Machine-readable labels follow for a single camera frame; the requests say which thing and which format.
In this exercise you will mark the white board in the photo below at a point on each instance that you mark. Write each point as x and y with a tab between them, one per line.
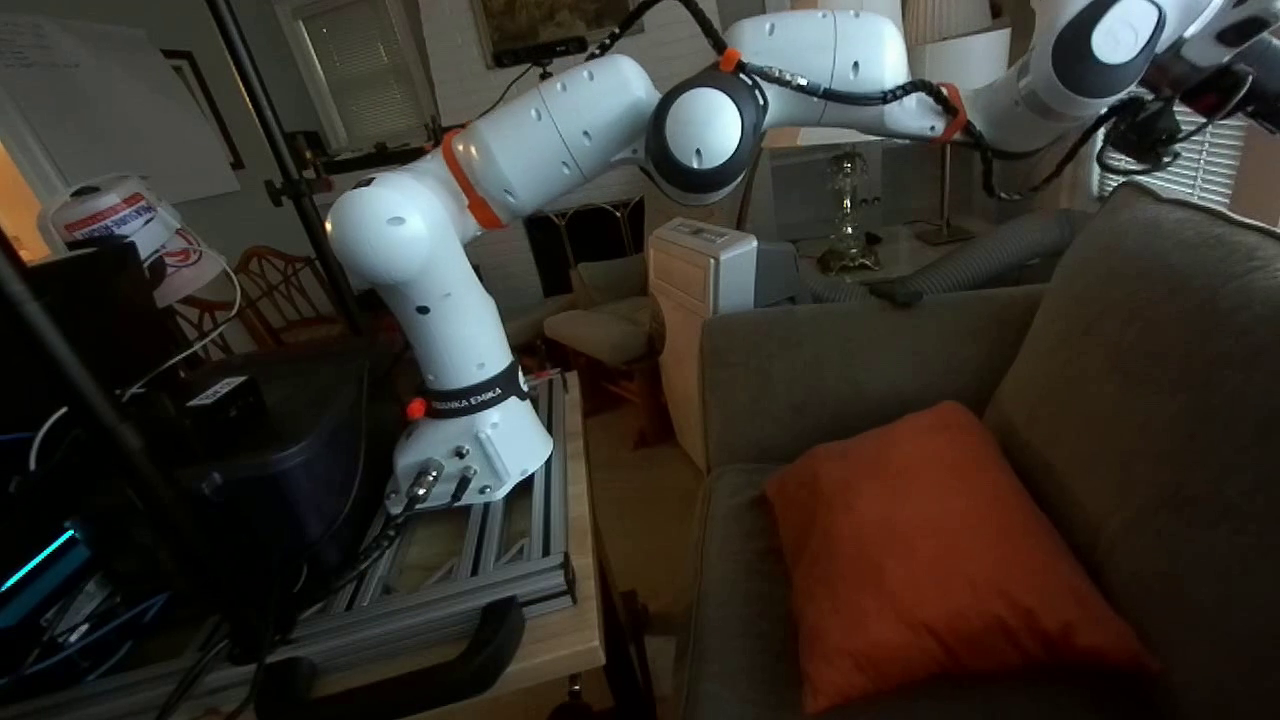
105	107

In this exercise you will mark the white red printed container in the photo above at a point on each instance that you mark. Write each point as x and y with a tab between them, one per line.
126	221

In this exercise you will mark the brass candlestick lamp base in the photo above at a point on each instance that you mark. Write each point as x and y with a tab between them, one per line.
849	213

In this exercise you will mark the white shade table lamp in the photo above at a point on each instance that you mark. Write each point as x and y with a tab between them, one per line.
961	62

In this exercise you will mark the cardboard box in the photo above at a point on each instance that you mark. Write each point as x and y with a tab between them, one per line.
700	292

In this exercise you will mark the white interior door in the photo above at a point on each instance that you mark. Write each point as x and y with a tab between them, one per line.
355	72

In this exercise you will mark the grey fabric sofa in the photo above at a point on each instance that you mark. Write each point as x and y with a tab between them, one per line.
1147	424

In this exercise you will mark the wooden rattan chair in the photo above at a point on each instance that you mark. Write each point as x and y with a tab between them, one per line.
274	286

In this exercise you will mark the beige upholstered chair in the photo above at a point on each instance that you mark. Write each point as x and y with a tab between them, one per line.
601	324

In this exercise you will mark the black device with blue light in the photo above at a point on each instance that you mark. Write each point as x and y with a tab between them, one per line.
41	566

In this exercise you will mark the aluminium extrusion base frame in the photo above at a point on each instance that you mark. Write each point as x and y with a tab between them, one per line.
481	555

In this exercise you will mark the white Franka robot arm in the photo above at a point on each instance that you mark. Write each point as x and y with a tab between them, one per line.
441	321

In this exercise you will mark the black tripod pole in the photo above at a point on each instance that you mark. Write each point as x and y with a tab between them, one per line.
283	145

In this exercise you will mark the framed wall picture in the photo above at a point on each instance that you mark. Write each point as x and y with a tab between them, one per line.
534	25

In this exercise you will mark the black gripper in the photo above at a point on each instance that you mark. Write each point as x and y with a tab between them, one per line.
1245	72

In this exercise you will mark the black control box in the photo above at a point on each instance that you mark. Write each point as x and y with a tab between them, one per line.
266	465

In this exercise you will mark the grey side cabinet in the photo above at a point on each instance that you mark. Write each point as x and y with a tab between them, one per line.
793	186

